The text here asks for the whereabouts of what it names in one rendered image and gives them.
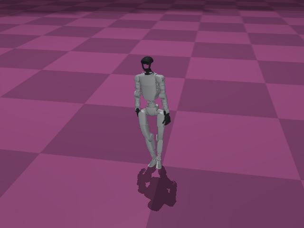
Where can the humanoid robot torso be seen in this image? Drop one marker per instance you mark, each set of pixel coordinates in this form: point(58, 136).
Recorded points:
point(150, 91)

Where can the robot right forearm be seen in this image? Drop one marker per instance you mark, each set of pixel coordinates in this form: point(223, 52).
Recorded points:
point(137, 102)

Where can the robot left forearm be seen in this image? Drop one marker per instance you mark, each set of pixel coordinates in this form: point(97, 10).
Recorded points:
point(165, 104)

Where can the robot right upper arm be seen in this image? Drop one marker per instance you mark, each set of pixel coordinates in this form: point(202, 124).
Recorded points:
point(137, 93)

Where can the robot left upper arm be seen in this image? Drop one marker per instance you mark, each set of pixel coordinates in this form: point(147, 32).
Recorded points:
point(161, 80)

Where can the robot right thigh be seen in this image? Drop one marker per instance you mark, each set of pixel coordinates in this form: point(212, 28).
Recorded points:
point(144, 126)

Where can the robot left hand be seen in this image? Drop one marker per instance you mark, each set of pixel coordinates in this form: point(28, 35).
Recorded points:
point(166, 119)

